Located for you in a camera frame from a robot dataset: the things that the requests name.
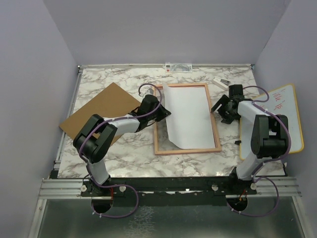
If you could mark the brown cardboard backing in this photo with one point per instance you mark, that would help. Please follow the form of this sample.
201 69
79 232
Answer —
112 102

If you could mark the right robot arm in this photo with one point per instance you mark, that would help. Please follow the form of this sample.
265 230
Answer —
270 139

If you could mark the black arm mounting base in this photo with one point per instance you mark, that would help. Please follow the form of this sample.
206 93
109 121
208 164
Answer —
167 191

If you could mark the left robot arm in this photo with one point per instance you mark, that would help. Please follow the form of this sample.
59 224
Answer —
95 138

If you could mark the white marker eraser piece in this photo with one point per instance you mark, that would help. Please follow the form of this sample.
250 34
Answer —
221 83

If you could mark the small label card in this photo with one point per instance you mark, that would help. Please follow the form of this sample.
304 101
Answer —
178 68

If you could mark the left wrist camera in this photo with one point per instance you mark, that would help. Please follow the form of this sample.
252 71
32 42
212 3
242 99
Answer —
146 92

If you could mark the pink picture frame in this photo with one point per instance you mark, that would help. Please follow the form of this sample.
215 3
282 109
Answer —
186 151

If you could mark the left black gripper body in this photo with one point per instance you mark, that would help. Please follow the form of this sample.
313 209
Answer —
158 114

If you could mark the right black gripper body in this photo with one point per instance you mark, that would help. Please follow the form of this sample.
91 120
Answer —
228 112

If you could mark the blue landscape photo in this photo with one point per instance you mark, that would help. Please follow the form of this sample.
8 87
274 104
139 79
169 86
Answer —
189 125

